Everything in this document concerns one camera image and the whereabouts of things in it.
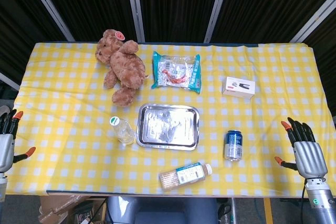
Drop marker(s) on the grey shoe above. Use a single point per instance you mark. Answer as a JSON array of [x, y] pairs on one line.
[[3, 110]]

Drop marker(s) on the teal instant noodle packet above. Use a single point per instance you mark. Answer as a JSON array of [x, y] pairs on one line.
[[177, 73]]

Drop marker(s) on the yellow white checkered tablecloth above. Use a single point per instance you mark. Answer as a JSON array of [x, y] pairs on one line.
[[65, 129]]

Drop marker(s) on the clear bottle green cap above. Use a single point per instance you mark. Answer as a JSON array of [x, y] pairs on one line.
[[122, 130]]

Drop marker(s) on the brown teddy bear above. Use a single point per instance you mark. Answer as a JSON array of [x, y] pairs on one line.
[[122, 66]]

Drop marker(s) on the beige drink bottle white cap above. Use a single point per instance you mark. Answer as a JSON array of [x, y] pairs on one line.
[[183, 175]]

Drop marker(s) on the blue silver drink can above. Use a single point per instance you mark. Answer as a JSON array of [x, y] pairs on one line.
[[233, 145]]

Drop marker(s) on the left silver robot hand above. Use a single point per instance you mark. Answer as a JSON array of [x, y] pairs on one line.
[[5, 146]]

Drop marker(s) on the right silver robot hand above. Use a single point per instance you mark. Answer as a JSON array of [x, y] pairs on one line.
[[309, 155]]

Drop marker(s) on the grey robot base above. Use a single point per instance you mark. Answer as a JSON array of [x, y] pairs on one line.
[[162, 209]]

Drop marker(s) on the white stapler box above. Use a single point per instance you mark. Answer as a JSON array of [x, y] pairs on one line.
[[238, 87]]

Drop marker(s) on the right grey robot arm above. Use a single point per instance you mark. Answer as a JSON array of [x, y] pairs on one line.
[[320, 200]]

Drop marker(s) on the silver metal tray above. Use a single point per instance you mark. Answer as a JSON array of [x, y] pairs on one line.
[[168, 127]]

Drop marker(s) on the brown cardboard box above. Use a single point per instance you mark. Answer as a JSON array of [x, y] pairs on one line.
[[56, 211]]

